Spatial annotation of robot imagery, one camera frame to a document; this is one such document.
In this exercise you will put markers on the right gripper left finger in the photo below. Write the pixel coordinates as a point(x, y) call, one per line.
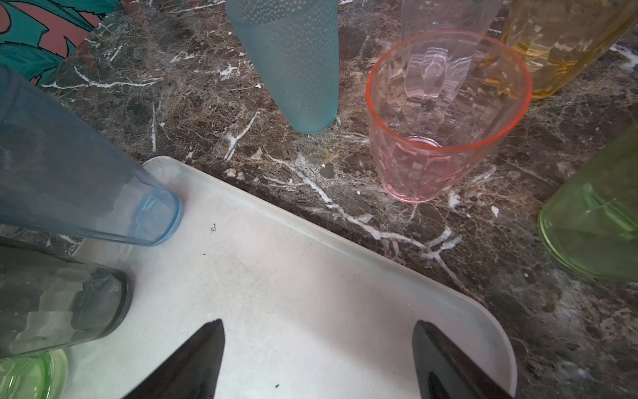
point(192, 371)

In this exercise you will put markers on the light green faceted tumbler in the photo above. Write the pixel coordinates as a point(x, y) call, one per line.
point(39, 376)

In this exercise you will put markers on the pink faceted short tumbler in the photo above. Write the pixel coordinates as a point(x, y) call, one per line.
point(438, 103)

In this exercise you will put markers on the teal frosted tumbler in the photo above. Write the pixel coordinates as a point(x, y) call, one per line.
point(294, 48)

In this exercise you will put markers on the amber faceted tumbler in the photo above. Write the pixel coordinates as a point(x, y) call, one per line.
point(557, 40)

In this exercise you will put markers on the beige plastic tray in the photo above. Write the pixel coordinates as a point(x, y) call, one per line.
point(306, 313)

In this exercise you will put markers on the dark smoky transparent tumbler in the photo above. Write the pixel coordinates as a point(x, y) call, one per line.
point(51, 301)

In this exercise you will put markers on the clear pink tall tumbler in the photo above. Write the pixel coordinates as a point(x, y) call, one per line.
point(422, 16)

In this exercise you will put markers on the green short tumbler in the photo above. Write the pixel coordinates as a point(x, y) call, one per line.
point(590, 224)

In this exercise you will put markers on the blue-grey transparent tumbler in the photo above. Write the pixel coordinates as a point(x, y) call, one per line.
point(61, 176)

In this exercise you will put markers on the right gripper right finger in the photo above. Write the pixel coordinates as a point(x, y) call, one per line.
point(444, 371)

